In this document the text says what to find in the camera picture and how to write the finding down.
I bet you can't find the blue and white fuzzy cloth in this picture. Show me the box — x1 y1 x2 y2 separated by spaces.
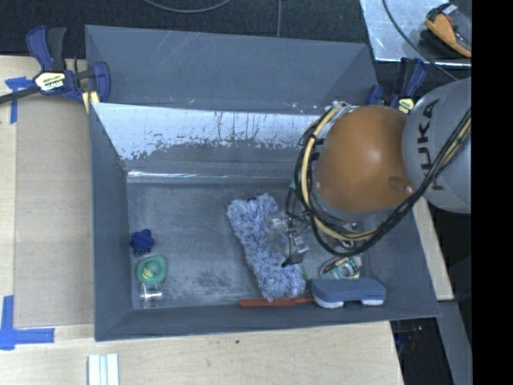
226 192 308 302

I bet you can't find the green and white tape roll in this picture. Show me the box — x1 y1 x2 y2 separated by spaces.
320 255 362 282

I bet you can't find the red-brown flat block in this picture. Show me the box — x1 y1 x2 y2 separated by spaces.
237 296 316 309

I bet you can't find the blue sponge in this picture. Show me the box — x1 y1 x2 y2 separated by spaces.
310 277 387 310

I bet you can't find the grey metal bin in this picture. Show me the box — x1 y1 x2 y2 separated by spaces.
84 24 442 342

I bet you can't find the clear glass cup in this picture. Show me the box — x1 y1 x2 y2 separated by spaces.
139 282 164 310

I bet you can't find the dark blue flower-shaped toy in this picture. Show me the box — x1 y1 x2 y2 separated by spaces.
128 229 156 257

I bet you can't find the pale wood board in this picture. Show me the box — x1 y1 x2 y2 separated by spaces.
13 94 95 329

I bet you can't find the black cylinder on white bracket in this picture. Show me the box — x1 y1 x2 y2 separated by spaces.
281 230 303 269

